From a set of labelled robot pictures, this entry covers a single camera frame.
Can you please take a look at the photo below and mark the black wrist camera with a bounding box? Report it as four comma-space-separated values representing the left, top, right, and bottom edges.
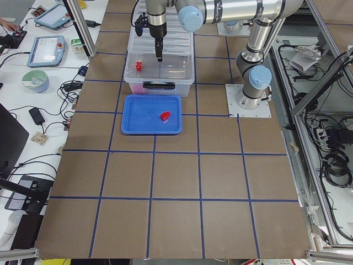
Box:
135, 13, 148, 37

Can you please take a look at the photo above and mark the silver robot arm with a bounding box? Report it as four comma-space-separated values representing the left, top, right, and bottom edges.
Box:
146, 0, 302, 110

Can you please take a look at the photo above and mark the red block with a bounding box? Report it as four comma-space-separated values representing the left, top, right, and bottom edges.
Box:
131, 84, 145, 94
160, 111, 172, 122
135, 61, 143, 72

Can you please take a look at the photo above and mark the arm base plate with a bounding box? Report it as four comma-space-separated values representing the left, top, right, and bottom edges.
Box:
225, 84, 272, 119
217, 21, 250, 38

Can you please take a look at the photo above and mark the green white carton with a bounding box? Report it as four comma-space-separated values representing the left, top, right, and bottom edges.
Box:
70, 39, 85, 54

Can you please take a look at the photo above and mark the clear plastic storage box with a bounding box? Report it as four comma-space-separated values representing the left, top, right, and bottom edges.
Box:
124, 54, 195, 98

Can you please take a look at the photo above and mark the blue plastic tray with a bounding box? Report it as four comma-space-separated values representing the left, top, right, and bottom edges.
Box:
121, 94, 183, 135

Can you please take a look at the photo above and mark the teach pendant near carton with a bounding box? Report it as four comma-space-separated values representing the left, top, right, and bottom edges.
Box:
27, 35, 66, 68

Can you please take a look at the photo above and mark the aluminium frame post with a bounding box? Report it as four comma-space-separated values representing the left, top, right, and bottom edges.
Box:
63, 0, 97, 58

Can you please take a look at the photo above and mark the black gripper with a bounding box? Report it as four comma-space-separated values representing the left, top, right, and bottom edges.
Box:
148, 15, 167, 62

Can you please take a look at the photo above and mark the green blue bowl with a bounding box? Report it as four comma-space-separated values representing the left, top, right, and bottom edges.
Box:
22, 70, 50, 93

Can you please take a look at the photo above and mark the black power adapter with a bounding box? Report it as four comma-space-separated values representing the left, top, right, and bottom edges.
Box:
29, 107, 45, 125

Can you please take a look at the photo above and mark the clear plastic box lid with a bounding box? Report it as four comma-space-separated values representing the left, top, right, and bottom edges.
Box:
127, 7, 194, 56

